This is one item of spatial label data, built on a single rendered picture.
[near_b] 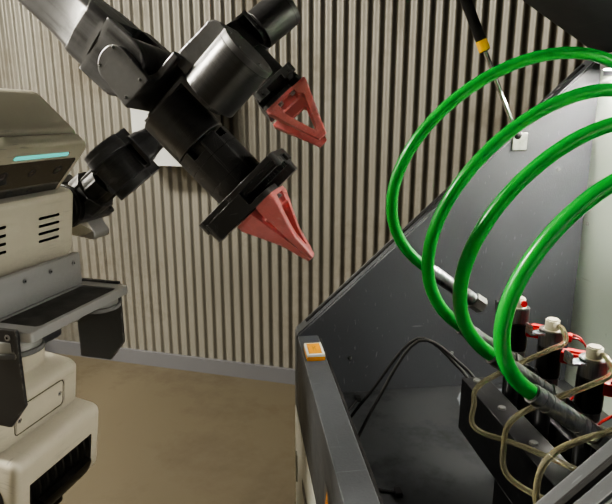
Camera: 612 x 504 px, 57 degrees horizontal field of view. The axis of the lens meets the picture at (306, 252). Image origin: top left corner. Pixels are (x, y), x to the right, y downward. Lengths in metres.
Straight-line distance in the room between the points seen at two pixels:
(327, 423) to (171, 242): 2.31
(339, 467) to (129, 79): 0.47
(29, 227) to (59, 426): 0.36
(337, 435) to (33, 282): 0.56
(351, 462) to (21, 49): 3.00
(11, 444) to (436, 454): 0.70
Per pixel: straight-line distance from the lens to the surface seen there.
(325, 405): 0.82
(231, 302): 2.94
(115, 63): 0.58
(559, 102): 0.66
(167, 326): 3.16
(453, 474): 0.92
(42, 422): 1.16
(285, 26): 0.86
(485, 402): 0.80
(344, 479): 0.68
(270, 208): 0.53
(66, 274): 1.09
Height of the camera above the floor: 1.35
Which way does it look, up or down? 14 degrees down
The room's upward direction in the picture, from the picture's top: straight up
